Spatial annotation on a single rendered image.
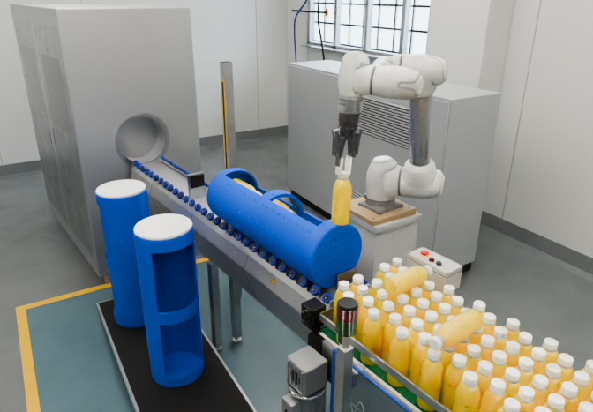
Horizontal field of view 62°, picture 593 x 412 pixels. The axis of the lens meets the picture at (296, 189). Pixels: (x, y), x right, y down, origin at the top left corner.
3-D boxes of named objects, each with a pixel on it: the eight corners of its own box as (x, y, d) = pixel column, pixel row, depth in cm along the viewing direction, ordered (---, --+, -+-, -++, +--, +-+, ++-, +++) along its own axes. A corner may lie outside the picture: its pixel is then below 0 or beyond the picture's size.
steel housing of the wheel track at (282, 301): (169, 197, 381) (165, 155, 368) (371, 347, 221) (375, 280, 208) (133, 206, 364) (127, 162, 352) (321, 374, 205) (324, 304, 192)
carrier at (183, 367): (140, 378, 267) (183, 395, 256) (120, 233, 235) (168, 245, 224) (173, 346, 291) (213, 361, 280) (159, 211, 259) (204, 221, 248)
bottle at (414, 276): (380, 282, 177) (415, 267, 188) (391, 300, 175) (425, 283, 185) (390, 273, 172) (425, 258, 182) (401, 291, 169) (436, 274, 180)
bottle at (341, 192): (353, 223, 190) (356, 176, 185) (339, 227, 186) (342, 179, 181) (341, 218, 196) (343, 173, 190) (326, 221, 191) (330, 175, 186)
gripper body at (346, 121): (351, 109, 184) (349, 134, 187) (334, 110, 179) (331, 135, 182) (364, 113, 178) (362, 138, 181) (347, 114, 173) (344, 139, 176)
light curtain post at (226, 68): (237, 292, 371) (228, 61, 308) (242, 295, 366) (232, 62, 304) (230, 295, 367) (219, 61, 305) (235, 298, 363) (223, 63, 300)
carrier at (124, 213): (159, 298, 336) (115, 305, 328) (146, 178, 304) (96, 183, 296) (161, 323, 311) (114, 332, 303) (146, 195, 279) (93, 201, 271)
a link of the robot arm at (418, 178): (403, 184, 269) (445, 189, 261) (397, 202, 257) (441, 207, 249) (403, 48, 225) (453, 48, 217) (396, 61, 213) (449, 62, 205)
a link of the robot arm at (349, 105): (333, 94, 178) (332, 110, 180) (349, 98, 171) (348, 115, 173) (352, 94, 183) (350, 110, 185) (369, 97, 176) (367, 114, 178)
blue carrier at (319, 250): (251, 211, 280) (252, 163, 270) (359, 277, 215) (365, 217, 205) (206, 221, 263) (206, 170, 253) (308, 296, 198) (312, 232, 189)
